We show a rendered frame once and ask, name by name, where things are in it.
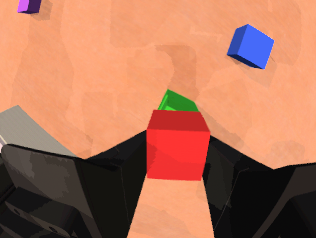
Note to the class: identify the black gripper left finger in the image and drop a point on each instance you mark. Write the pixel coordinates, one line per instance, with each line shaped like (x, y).
(104, 188)

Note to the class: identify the small purple block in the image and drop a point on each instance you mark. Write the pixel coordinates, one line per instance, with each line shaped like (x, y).
(29, 6)

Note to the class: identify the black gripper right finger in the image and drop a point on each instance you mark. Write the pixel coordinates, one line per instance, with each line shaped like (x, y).
(245, 196)

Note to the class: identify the red block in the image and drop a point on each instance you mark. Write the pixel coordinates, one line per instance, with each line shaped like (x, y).
(176, 145)

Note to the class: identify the green block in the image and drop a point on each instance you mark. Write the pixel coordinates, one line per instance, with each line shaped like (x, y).
(177, 96)
(172, 104)

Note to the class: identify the blue cube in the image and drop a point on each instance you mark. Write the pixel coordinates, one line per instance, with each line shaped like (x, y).
(251, 47)

